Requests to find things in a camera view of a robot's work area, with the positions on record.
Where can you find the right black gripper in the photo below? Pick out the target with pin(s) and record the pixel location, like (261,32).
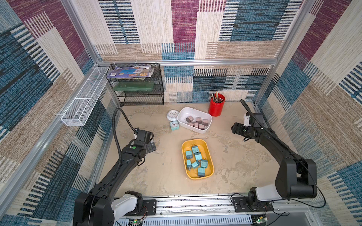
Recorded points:
(236,128)

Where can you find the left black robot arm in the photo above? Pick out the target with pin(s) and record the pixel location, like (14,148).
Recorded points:
(100,207)

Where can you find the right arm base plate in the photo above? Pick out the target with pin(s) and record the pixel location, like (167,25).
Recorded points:
(243,204)

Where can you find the small teal alarm clock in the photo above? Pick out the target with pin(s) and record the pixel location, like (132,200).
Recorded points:
(174,125)

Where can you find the white plastic tray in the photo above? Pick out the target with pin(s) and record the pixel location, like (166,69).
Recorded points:
(194,120)

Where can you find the green folder in shelf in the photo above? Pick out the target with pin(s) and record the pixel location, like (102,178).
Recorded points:
(134,86)

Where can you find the yellow plastic tray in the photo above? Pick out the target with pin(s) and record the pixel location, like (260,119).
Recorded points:
(193,173)

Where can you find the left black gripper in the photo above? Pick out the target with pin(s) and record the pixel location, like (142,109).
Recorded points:
(151,146)

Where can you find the teal plug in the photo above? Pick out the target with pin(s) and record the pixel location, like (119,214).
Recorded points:
(195,149)
(188,154)
(204,163)
(198,156)
(195,165)
(188,165)
(201,172)

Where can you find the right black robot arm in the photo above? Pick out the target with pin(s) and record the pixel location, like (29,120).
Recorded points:
(296,178)

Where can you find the colourful magazine on shelf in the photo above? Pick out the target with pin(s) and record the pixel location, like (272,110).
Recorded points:
(130,73)

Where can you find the white wire wall basket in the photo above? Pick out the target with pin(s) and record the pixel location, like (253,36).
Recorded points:
(84,102)

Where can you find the red pen cup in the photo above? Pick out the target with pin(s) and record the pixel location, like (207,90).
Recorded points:
(215,109)

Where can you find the pens in cup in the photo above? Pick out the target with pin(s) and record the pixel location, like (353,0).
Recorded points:
(217,97)

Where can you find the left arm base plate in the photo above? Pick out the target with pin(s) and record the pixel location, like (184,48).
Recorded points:
(148,208)

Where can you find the white round clock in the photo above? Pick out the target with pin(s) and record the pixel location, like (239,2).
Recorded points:
(172,115)

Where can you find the black wire mesh shelf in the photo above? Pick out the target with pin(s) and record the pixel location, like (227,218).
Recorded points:
(142,91)

